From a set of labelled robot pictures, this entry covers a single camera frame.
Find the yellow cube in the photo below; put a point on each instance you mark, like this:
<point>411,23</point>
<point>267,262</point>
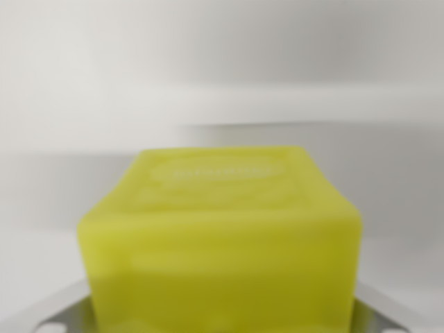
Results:
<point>222,243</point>

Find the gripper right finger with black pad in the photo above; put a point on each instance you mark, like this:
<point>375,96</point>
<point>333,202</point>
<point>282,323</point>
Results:
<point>373,317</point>

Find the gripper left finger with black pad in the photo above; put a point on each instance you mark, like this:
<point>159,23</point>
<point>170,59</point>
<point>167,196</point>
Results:
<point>71,312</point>

